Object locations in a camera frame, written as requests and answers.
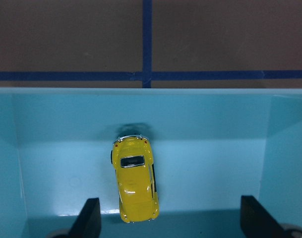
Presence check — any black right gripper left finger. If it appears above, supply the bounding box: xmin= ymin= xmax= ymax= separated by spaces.
xmin=67 ymin=198 xmax=102 ymax=238

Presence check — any yellow toy beetle car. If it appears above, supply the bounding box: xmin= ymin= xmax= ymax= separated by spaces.
xmin=111 ymin=134 xmax=160 ymax=223

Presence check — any teal plastic storage bin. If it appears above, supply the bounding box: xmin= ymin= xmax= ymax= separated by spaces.
xmin=0 ymin=88 xmax=302 ymax=238

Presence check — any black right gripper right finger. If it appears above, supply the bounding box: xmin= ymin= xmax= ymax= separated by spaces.
xmin=240 ymin=195 xmax=285 ymax=238

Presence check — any brown paper table cover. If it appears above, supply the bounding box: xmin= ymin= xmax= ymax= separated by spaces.
xmin=0 ymin=0 xmax=302 ymax=88

